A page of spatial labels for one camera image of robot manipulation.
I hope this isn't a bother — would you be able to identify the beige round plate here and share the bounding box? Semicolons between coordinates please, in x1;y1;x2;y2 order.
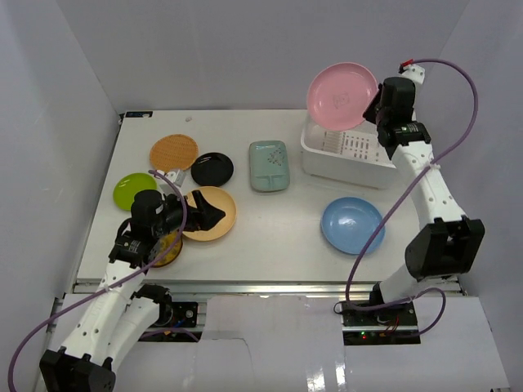
183;186;237;242

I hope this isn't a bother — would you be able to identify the pink round plate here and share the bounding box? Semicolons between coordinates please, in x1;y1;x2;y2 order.
306;62;378;131

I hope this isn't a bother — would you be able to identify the blue round plate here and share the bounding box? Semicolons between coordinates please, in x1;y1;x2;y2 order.
320;197;382;256

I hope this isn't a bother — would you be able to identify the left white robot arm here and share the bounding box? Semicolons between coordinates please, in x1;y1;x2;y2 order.
39;190;226;391

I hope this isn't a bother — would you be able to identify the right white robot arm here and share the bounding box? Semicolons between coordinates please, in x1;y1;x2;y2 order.
364;77;485;326

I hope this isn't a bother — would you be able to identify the white plastic bin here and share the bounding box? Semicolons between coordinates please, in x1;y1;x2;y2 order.
300;117;401;189

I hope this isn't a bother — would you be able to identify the yellow patterned black-rimmed plate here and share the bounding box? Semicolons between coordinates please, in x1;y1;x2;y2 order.
153;232;183;268

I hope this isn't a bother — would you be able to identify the black round plate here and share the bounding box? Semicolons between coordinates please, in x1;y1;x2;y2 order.
190;152;234;187

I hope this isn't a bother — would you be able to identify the green round plate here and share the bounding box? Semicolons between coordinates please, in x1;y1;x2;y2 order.
113;172;157;212

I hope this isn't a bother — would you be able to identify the orange woven round plate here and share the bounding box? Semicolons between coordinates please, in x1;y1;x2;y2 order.
150;134;199;172

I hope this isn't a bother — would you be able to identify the teal rectangular ceramic plate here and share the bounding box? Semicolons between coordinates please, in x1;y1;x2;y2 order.
248;140;290;193

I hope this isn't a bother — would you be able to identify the dark label sticker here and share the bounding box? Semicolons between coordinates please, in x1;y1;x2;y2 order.
125;111;154;118

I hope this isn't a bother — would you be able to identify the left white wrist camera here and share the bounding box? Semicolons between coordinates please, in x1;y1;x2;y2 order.
165;169;186;188

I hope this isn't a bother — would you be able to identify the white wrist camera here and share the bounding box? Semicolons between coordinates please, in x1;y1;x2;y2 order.
165;169;186;188
398;60;426;86

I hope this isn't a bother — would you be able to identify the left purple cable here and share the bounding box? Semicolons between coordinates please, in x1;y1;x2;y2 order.
7;169;189;391

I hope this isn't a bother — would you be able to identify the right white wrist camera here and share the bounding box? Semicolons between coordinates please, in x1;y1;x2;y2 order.
398;60;426;86

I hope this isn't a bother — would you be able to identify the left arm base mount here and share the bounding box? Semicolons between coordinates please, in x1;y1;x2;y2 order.
152;301;199;329

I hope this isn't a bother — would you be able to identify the aluminium frame rail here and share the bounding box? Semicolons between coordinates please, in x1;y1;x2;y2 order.
44;261;467;392

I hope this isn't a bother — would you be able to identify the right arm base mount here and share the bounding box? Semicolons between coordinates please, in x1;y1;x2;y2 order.
333;301;421;346

